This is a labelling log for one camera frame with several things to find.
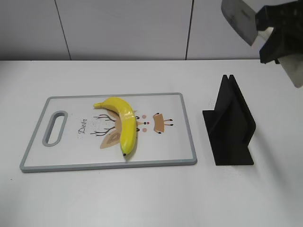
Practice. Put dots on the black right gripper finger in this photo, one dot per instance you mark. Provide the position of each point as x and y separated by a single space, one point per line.
285 39
287 15

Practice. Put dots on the white-handled kitchen knife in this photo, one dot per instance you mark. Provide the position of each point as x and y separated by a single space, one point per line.
241 17

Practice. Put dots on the yellow plastic banana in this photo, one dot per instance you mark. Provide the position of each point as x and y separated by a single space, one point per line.
127 118

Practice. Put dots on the black knife stand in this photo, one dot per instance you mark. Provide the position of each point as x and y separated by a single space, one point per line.
230 126

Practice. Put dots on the white grey-rimmed cutting board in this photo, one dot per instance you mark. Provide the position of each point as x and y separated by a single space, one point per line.
72 135

